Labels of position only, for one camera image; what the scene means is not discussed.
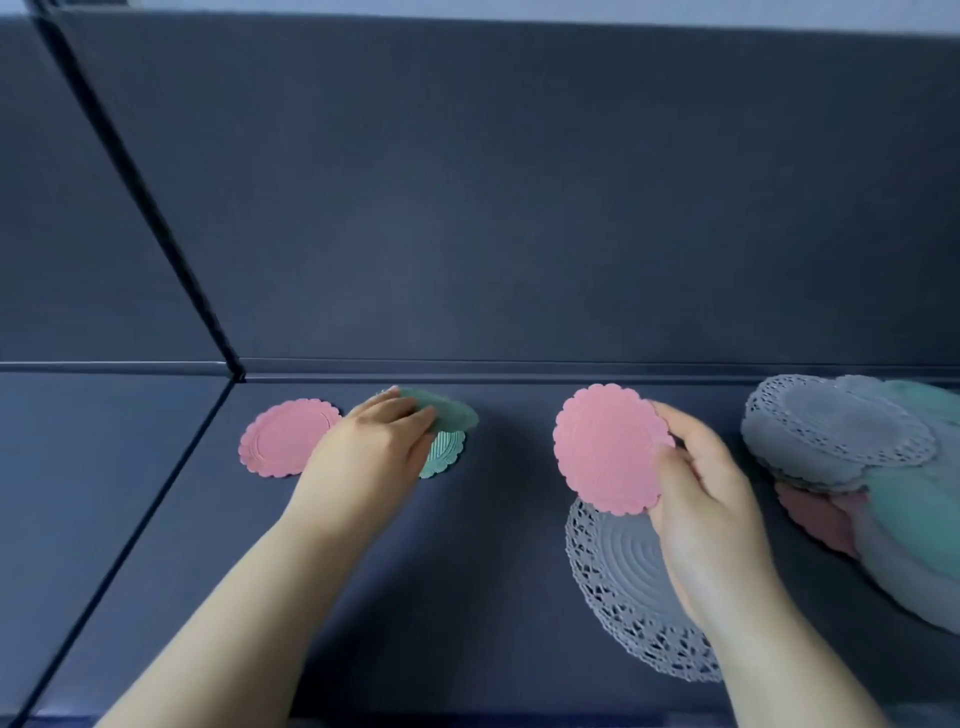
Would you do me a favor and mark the person's right forearm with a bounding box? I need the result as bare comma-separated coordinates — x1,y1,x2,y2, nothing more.
689,569,894,728

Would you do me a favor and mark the mixed pile of coasters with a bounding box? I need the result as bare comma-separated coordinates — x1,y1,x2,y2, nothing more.
740,373,960,635

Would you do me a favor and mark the black slotted shelf upright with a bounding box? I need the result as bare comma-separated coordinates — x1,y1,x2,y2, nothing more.
26,0,247,384

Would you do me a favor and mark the person's left hand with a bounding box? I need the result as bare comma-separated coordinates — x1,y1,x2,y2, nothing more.
288,389,439,541

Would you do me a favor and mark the person's left forearm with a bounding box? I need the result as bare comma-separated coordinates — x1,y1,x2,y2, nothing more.
93,502,406,728

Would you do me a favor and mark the person's right hand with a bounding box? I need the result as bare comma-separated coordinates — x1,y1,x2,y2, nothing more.
646,399,778,631

